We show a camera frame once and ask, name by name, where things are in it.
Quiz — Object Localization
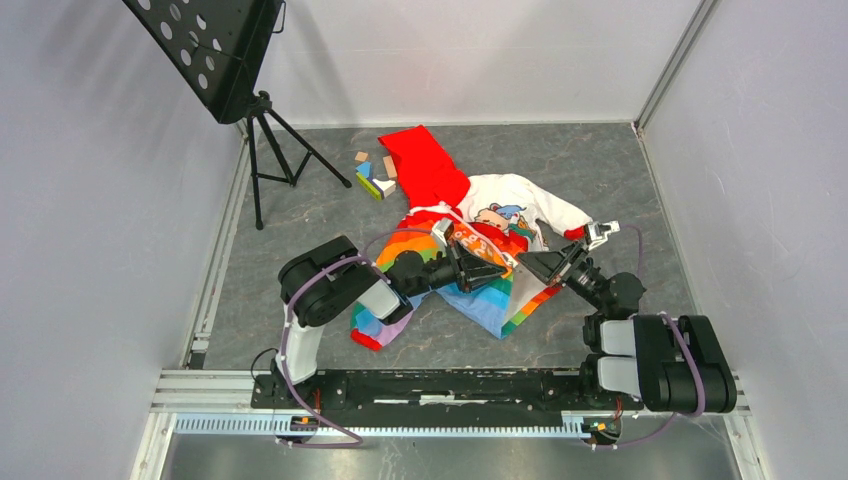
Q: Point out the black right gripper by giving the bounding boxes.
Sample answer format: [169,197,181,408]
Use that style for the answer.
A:
[514,239,605,313]

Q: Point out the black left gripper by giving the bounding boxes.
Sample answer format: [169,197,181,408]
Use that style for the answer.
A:
[405,239,508,297]

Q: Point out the rainbow and white kids jacket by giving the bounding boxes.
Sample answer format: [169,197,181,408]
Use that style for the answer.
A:
[376,126,592,339]

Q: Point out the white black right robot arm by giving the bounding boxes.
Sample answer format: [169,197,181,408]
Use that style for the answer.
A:
[517,243,738,416]

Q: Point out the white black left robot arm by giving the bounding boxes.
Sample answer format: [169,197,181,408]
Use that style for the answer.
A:
[275,236,508,408]

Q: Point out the beige wooden block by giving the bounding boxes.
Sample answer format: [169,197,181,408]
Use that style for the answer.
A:
[373,179,397,199]

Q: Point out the long wooden block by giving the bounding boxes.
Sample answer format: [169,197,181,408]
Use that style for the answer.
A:
[383,156,398,180]

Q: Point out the green yellow wooden block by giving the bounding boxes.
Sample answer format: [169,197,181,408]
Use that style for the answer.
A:
[356,173,384,201]

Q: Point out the blue wooden block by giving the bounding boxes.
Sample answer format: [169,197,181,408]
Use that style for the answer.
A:
[356,161,373,180]

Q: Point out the black perforated music stand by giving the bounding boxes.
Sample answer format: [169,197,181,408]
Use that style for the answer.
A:
[124,0,352,230]

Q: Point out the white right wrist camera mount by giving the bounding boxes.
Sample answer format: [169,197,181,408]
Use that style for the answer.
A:
[584,221,621,251]

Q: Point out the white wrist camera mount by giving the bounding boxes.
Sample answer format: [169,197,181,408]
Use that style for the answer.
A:
[584,221,621,251]
[430,217,454,249]

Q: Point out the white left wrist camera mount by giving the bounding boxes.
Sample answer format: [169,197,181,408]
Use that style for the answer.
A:
[430,217,454,249]

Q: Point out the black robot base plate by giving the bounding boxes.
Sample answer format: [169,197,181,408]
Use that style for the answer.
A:
[251,368,643,428]

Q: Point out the corner aluminium wall profile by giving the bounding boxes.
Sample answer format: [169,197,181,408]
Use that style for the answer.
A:
[632,0,720,139]

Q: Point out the aluminium frame rail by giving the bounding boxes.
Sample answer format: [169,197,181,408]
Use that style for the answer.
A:
[150,369,751,439]

